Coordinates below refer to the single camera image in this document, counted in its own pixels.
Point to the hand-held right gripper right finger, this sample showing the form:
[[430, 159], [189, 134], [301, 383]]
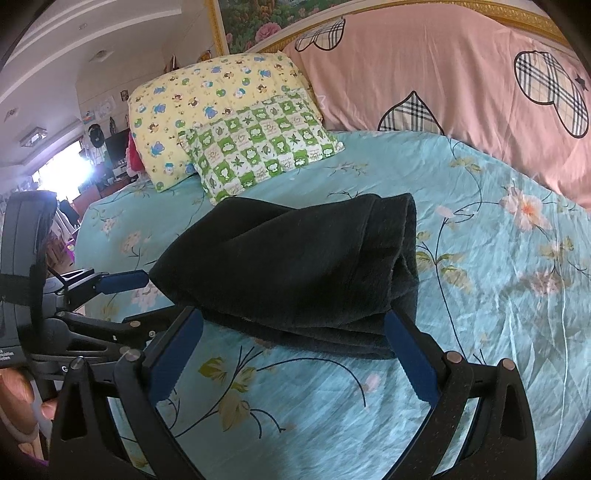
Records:
[[413, 362]]

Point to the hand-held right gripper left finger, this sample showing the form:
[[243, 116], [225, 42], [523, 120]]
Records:
[[178, 357]]

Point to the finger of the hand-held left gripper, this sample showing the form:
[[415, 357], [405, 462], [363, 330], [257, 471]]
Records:
[[115, 331], [122, 281]]

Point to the black pants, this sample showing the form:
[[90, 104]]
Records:
[[286, 267]]

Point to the person's left hand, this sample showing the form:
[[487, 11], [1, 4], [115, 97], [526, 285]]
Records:
[[18, 397]]

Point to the teal floral bed sheet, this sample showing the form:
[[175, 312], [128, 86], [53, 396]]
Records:
[[485, 323]]

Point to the red cloth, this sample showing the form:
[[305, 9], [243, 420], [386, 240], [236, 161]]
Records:
[[134, 159]]

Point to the square ceiling light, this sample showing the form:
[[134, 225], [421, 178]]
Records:
[[33, 135]]

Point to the yellow cartoon print pillow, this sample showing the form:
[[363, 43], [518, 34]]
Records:
[[184, 106]]

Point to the green checked pillow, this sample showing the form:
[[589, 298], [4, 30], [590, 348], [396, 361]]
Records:
[[258, 143]]

